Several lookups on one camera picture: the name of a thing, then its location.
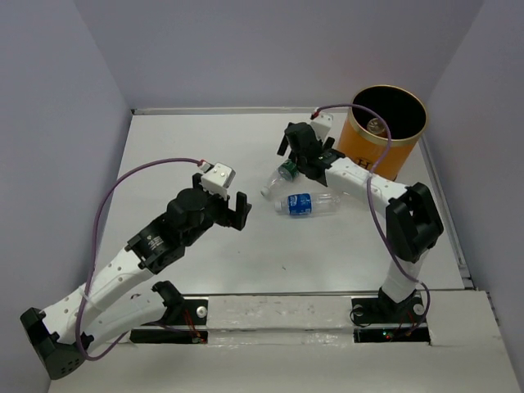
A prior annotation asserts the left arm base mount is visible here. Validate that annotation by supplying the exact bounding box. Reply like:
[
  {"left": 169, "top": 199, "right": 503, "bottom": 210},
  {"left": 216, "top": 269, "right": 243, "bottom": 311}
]
[{"left": 129, "top": 297, "right": 209, "bottom": 345}]

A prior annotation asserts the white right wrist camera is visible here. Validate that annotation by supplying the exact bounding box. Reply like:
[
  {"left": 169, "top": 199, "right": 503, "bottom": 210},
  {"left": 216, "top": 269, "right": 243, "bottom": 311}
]
[{"left": 309, "top": 111, "right": 333, "bottom": 141}]

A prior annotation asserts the blue label bottle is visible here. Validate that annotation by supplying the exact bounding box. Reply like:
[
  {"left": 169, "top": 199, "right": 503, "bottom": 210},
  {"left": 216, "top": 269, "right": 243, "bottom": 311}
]
[{"left": 273, "top": 192, "right": 341, "bottom": 217}]

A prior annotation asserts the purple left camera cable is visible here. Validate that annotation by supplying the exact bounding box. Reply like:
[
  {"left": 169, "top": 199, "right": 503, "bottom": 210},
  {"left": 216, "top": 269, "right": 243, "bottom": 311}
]
[{"left": 75, "top": 157, "right": 210, "bottom": 361}]

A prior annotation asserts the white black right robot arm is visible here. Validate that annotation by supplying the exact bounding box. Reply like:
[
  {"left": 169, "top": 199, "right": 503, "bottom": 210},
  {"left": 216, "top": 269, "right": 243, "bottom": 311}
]
[{"left": 278, "top": 122, "right": 444, "bottom": 321}]

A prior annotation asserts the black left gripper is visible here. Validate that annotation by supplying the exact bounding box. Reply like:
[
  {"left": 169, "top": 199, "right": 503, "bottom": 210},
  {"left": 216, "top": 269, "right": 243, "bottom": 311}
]
[{"left": 183, "top": 173, "right": 251, "bottom": 247}]

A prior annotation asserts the orange cylindrical bin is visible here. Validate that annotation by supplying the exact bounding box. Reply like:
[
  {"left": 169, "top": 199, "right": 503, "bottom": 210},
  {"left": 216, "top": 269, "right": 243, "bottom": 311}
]
[{"left": 336, "top": 85, "right": 427, "bottom": 180}]

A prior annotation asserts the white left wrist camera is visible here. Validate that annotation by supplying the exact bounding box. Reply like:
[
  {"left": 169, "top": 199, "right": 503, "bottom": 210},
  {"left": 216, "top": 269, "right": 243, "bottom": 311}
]
[{"left": 201, "top": 163, "right": 236, "bottom": 200}]

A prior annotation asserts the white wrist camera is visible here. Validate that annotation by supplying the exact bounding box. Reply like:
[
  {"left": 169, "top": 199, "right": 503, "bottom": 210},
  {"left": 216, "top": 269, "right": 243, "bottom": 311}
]
[
  {"left": 309, "top": 111, "right": 333, "bottom": 141},
  {"left": 201, "top": 163, "right": 236, "bottom": 200}
]

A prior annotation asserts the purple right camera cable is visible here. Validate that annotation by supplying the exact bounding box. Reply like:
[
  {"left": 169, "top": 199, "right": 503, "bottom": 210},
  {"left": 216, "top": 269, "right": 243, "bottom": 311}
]
[{"left": 313, "top": 102, "right": 431, "bottom": 341}]

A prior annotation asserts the purple camera cable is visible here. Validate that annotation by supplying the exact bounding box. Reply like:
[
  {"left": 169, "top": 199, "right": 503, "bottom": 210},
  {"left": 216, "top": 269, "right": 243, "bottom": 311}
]
[
  {"left": 75, "top": 157, "right": 210, "bottom": 361},
  {"left": 313, "top": 102, "right": 431, "bottom": 341}
]

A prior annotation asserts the green label plastic bottle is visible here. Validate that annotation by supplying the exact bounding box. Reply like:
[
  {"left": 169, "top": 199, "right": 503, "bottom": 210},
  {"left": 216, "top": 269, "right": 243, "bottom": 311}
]
[{"left": 260, "top": 160, "right": 300, "bottom": 199}]

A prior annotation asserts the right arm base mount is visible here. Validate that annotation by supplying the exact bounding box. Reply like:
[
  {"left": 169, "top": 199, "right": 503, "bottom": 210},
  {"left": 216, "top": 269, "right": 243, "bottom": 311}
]
[{"left": 349, "top": 296, "right": 431, "bottom": 344}]

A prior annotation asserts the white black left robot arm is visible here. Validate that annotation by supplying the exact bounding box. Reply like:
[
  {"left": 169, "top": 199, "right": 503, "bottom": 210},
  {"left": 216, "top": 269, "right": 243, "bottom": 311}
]
[{"left": 20, "top": 164, "right": 251, "bottom": 380}]

